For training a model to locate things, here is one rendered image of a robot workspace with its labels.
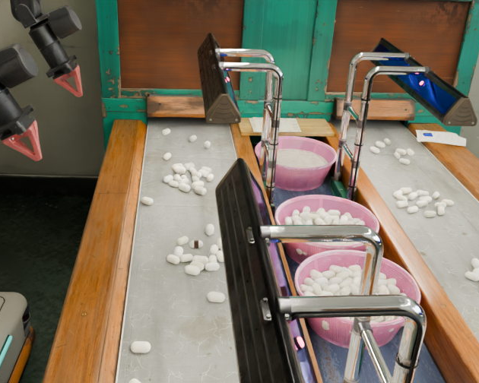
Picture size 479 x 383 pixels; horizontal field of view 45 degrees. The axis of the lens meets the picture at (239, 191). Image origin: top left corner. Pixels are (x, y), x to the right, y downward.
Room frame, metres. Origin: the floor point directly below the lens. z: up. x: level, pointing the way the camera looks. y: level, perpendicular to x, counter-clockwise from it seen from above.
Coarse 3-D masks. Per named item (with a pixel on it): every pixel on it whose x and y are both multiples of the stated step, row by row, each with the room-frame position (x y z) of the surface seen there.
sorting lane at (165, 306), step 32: (160, 128) 1.95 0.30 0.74; (192, 128) 1.96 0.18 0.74; (224, 128) 1.98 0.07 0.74; (160, 160) 1.67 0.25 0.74; (192, 160) 1.68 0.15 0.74; (224, 160) 1.70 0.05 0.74; (160, 192) 1.45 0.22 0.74; (192, 192) 1.46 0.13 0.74; (160, 224) 1.27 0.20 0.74; (192, 224) 1.28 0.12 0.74; (160, 256) 1.13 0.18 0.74; (128, 288) 1.00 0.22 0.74; (160, 288) 1.01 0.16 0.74; (192, 288) 1.01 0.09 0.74; (224, 288) 1.02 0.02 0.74; (128, 320) 0.90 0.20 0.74; (160, 320) 0.90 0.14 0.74; (192, 320) 0.91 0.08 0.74; (224, 320) 0.91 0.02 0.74; (128, 352) 0.81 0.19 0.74; (160, 352) 0.81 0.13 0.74; (192, 352) 0.82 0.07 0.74; (224, 352) 0.82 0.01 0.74
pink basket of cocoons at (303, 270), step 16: (320, 256) 1.13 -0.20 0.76; (336, 256) 1.14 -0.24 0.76; (352, 256) 1.15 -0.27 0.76; (304, 272) 1.08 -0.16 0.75; (384, 272) 1.11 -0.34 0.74; (400, 272) 1.08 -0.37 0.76; (400, 288) 1.07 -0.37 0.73; (416, 288) 1.02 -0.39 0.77; (320, 320) 0.94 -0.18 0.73; (336, 320) 0.90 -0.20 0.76; (400, 320) 0.91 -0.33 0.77; (320, 336) 0.95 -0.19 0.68; (336, 336) 0.92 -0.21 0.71; (384, 336) 0.92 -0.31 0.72
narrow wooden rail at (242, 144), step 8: (232, 128) 1.93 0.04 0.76; (232, 136) 1.90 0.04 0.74; (240, 136) 1.85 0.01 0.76; (248, 136) 1.86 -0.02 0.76; (240, 144) 1.78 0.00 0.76; (248, 144) 1.78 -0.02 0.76; (240, 152) 1.71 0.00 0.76; (248, 152) 1.72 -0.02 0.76; (248, 160) 1.65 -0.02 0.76; (256, 168) 1.60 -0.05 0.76; (256, 176) 1.54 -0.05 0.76; (264, 192) 1.44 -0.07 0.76; (272, 216) 1.31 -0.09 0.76; (280, 248) 1.15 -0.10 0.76; (288, 272) 1.06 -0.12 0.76; (304, 328) 0.87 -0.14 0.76; (312, 352) 0.81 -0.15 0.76; (312, 360) 0.79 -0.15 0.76; (320, 376) 0.75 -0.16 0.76
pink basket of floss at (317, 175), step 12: (288, 144) 1.86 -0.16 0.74; (300, 144) 1.85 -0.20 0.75; (312, 144) 1.84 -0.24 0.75; (324, 144) 1.81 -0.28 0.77; (324, 156) 1.79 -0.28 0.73; (336, 156) 1.71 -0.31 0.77; (276, 168) 1.63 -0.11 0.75; (288, 168) 1.61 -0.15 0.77; (300, 168) 1.60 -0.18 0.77; (312, 168) 1.61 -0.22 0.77; (324, 168) 1.64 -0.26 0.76; (276, 180) 1.65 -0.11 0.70; (288, 180) 1.63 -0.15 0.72; (300, 180) 1.62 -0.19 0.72; (312, 180) 1.64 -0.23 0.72
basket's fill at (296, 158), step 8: (280, 152) 1.82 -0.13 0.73; (288, 152) 1.81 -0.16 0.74; (296, 152) 1.81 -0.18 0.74; (304, 152) 1.83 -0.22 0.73; (280, 160) 1.73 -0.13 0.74; (288, 160) 1.73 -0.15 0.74; (296, 160) 1.73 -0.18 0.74; (304, 160) 1.74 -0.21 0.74; (312, 160) 1.76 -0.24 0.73; (320, 160) 1.75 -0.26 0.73
